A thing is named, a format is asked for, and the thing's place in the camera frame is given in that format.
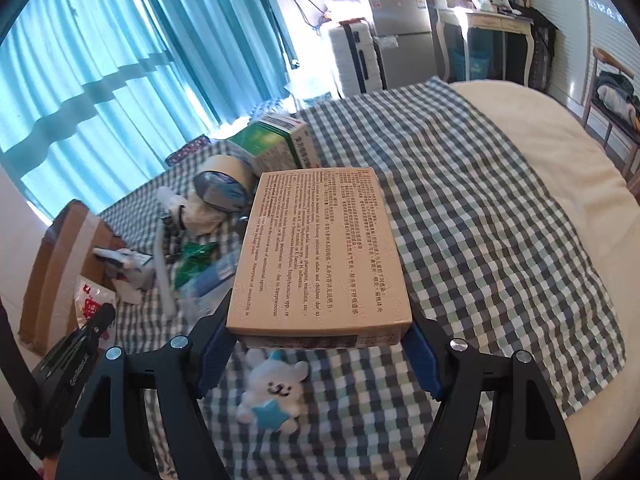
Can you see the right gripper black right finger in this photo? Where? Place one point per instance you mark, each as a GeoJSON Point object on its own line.
{"type": "Point", "coordinates": [526, 434]}

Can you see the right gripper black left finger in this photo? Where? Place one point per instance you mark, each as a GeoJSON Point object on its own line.
{"type": "Point", "coordinates": [110, 435]}

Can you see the tan printed medicine box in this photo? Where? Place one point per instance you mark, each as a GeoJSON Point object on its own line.
{"type": "Point", "coordinates": [319, 266]}

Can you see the green white carton box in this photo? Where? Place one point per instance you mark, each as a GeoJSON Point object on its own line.
{"type": "Point", "coordinates": [275, 142]}

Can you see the brown cardboard box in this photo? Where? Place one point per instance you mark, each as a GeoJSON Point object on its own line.
{"type": "Point", "coordinates": [65, 254]}

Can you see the red white snack packet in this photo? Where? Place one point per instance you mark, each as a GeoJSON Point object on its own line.
{"type": "Point", "coordinates": [89, 297]}

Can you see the white bear plush toy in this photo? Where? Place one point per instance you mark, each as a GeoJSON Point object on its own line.
{"type": "Point", "coordinates": [274, 388]}

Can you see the green plastic wrapper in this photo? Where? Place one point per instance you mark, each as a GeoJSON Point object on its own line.
{"type": "Point", "coordinates": [194, 259]}

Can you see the beige tape roll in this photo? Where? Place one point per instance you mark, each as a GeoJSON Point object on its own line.
{"type": "Point", "coordinates": [224, 182]}

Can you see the dark patterned bag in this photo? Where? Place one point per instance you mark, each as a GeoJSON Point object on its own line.
{"type": "Point", "coordinates": [192, 147]}

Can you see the wooden chair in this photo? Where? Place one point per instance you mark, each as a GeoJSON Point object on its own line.
{"type": "Point", "coordinates": [611, 93]}

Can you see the teal window curtain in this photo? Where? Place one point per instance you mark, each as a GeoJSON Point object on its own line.
{"type": "Point", "coordinates": [96, 94]}

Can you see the white suitcase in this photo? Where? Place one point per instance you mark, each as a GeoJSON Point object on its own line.
{"type": "Point", "coordinates": [355, 58]}

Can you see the silver mini fridge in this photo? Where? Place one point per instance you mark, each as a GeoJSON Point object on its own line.
{"type": "Point", "coordinates": [403, 32]}

